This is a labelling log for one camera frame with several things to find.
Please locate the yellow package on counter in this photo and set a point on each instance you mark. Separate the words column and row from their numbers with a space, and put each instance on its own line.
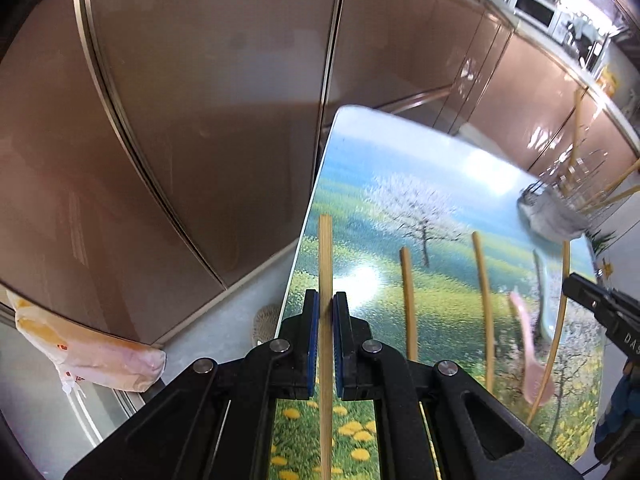
column 607, row 81

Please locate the wire utensil holder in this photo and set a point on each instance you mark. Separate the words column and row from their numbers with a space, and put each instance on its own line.
column 557, row 206

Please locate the pink ceramic spoon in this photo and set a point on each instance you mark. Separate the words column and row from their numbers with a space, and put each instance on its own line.
column 533, row 370

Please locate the bamboo chopstick three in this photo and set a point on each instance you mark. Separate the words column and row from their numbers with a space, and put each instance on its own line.
column 409, row 305

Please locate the green onion bag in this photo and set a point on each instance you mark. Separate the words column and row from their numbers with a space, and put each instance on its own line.
column 600, row 241

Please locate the bamboo chopstick five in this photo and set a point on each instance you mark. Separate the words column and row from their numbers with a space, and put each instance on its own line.
column 556, row 335

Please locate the bamboo chopstick one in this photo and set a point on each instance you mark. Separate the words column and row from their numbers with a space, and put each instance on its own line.
column 577, row 135

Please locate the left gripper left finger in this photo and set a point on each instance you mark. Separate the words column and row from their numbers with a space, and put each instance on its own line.
column 214, row 421

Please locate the plastic bag on handle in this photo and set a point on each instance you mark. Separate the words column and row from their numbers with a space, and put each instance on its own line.
column 83, row 355

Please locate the bamboo chopstick seven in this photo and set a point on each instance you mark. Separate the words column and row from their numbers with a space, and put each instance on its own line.
column 611, row 200

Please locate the bamboo chopstick eight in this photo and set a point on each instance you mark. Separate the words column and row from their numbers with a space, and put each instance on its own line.
column 622, row 177

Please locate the light blue ceramic spoon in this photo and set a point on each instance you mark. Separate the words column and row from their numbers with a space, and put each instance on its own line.
column 542, row 286

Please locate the white microwave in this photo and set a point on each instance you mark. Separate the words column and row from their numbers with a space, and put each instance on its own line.
column 543, row 13

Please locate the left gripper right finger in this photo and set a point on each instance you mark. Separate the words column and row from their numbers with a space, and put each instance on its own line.
column 434, row 421

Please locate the bamboo chopstick four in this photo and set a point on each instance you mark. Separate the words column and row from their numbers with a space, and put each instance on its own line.
column 487, row 311

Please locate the bamboo chopstick two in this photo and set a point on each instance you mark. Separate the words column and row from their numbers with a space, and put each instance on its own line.
column 325, row 344

